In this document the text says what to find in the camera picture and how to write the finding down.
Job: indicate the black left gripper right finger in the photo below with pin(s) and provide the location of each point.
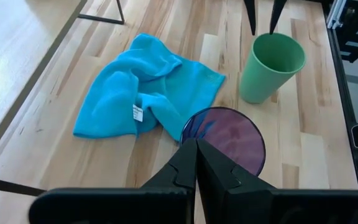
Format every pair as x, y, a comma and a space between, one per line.
219, 186

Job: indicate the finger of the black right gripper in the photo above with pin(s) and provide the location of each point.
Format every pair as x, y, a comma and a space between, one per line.
250, 12
278, 9

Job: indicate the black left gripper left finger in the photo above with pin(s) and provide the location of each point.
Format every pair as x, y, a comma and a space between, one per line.
179, 174

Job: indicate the purple faceted plastic tumbler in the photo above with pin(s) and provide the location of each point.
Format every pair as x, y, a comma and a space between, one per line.
228, 137

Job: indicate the green plastic cup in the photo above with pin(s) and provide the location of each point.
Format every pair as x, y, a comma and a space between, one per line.
259, 81

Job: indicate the blue microfibre cloth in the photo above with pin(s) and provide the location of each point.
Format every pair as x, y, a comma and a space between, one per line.
117, 99

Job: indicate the silver metal bracket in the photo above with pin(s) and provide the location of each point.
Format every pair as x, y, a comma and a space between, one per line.
337, 14

